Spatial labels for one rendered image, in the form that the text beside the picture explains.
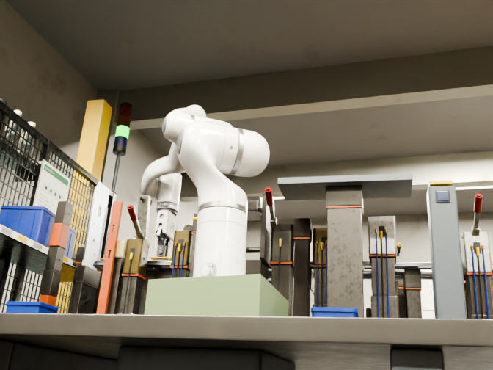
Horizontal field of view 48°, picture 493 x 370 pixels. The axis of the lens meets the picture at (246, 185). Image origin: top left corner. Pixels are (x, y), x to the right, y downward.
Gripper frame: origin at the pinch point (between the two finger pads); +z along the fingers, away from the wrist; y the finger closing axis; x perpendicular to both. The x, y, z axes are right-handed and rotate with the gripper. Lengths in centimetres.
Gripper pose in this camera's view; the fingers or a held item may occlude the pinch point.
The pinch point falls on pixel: (162, 252)
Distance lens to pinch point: 210.1
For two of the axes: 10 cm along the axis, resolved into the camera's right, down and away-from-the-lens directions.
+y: 2.2, 3.7, 9.0
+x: -9.7, 0.3, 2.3
